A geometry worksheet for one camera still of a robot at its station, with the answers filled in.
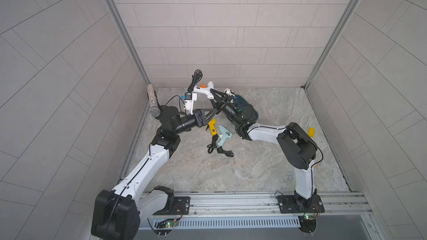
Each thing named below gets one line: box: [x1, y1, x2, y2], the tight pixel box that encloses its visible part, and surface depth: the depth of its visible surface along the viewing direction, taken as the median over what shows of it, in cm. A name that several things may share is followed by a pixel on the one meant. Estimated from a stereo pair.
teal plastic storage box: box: [232, 94, 259, 124], surface depth 65 cm
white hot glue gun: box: [192, 81, 215, 100], surface depth 72 cm
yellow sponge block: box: [308, 127, 316, 138], surface depth 96 cm
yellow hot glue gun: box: [205, 118, 218, 136], surface depth 96 cm
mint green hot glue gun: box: [216, 125, 233, 147], surface depth 93 cm
